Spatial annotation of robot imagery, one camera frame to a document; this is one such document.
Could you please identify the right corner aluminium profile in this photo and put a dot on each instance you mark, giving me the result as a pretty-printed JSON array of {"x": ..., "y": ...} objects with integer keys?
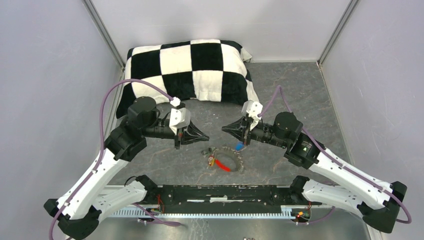
[{"x": 352, "y": 5}]

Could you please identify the black white checkered pillow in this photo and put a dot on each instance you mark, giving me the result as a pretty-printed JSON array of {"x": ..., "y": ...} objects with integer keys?
[{"x": 203, "y": 69}]

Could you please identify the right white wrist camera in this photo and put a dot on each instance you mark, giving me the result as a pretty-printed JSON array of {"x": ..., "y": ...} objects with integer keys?
[{"x": 252, "y": 109}]

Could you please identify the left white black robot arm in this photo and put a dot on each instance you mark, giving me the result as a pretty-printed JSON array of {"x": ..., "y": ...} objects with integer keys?
[{"x": 80, "y": 210}]

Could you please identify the blue headed key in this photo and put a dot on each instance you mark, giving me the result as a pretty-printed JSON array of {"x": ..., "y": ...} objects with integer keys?
[{"x": 239, "y": 146}]

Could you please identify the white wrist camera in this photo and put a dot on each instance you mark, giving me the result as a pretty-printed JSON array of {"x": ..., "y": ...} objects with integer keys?
[
  {"x": 180, "y": 116},
  {"x": 252, "y": 109}
]

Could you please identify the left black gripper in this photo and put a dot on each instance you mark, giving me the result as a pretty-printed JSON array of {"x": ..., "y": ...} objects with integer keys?
[{"x": 189, "y": 135}]

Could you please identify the white toothed cable duct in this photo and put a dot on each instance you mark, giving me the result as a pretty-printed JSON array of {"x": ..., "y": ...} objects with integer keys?
[{"x": 284, "y": 213}]

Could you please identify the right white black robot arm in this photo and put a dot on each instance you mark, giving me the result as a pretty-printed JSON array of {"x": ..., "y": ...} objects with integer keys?
[{"x": 376, "y": 202}]

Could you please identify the left corner aluminium profile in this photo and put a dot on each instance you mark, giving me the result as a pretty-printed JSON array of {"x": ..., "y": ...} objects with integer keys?
[{"x": 102, "y": 29}]

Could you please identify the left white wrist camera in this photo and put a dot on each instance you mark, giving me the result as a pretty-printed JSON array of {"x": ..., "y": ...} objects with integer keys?
[{"x": 180, "y": 116}]

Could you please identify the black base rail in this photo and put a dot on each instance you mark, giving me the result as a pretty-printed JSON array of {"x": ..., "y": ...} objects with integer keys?
[{"x": 224, "y": 199}]

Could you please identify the corner aluminium profile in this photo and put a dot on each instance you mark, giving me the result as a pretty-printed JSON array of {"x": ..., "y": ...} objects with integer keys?
[
  {"x": 102, "y": 29},
  {"x": 352, "y": 5}
]

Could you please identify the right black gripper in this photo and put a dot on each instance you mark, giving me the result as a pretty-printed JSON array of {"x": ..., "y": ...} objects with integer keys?
[{"x": 242, "y": 128}]

